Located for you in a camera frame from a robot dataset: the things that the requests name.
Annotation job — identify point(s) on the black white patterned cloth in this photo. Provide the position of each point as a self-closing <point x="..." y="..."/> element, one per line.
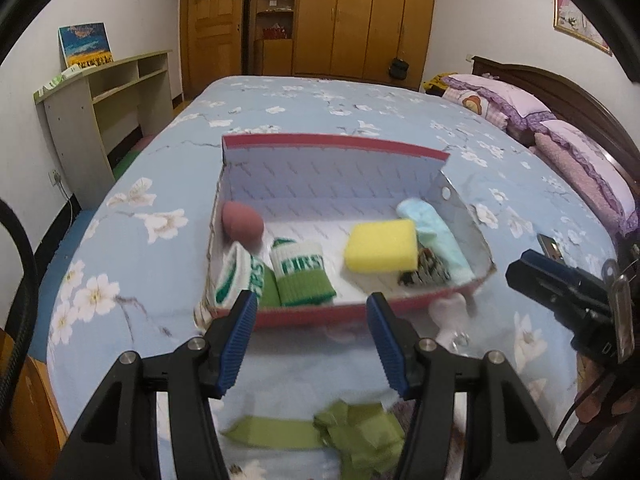
<point x="427" y="267"/>

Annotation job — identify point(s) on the red item on shelf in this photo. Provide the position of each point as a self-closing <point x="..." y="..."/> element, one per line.
<point x="274" y="33"/>

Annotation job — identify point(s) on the person's right hand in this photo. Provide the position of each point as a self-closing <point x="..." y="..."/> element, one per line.
<point x="592" y="405"/>

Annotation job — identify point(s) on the light green cloth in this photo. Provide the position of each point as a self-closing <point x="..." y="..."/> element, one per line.
<point x="435" y="235"/>

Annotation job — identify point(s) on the wooden wardrobe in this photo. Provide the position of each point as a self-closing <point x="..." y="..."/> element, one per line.
<point x="350" y="15"/>

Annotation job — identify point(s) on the dark phone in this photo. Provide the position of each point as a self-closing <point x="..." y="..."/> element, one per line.
<point x="549" y="246"/>

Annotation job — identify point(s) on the pink cardboard box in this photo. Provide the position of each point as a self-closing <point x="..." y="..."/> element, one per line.
<point x="325" y="180"/>

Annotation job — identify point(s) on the framed wall picture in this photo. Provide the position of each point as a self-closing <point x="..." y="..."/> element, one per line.
<point x="580" y="20"/>

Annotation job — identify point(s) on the bed with blue floral sheet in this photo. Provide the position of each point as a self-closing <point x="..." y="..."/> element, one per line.
<point x="325" y="105"/>

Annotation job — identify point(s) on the wooden door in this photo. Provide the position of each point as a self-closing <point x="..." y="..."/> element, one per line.
<point x="210" y="40"/>

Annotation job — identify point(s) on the green white packet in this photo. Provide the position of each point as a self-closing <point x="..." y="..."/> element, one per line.
<point x="60" y="81"/>

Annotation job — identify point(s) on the black bag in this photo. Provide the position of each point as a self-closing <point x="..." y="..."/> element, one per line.
<point x="399" y="69"/>

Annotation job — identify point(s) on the silver metal clip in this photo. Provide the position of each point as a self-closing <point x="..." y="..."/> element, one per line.
<point x="620" y="310"/>

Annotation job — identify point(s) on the wall socket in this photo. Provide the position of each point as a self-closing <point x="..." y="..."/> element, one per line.
<point x="55" y="177"/>

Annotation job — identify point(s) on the dark wooden headboard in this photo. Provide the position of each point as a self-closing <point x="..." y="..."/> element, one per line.
<point x="560" y="90"/>

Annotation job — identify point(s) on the yellow black cloth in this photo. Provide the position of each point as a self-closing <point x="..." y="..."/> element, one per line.
<point x="435" y="84"/>

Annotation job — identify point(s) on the brown wooden furniture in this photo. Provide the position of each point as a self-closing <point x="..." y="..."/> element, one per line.
<point x="30" y="410"/>

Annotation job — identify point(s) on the pink pillow with bear print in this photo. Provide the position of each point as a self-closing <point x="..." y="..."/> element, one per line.
<point x="490" y="97"/>

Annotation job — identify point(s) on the beige shelf desk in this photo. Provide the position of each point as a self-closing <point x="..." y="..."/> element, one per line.
<point x="70" y="130"/>

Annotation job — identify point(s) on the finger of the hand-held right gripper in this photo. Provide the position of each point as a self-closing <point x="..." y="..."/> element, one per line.
<point x="540" y="285"/>
<point x="545" y="260"/>

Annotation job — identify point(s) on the blue yellow painting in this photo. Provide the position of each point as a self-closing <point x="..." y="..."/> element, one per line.
<point x="86" y="45"/>

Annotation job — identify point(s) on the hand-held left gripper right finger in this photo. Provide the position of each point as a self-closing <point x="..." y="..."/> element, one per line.
<point x="390" y="350"/>

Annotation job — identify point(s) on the green ribbon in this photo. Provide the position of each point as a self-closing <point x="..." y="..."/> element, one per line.
<point x="360" y="430"/>

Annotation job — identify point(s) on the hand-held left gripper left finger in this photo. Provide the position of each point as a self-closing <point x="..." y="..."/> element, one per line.
<point x="235" y="345"/>

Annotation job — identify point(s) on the yellow sponge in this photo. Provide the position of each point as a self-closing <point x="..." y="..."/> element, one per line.
<point x="382" y="247"/>

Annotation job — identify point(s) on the green white sock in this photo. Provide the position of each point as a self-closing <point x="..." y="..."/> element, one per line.
<point x="300" y="275"/>
<point x="240" y="275"/>

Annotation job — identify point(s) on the pink makeup sponge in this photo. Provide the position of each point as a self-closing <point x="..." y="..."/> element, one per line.
<point x="242" y="225"/>

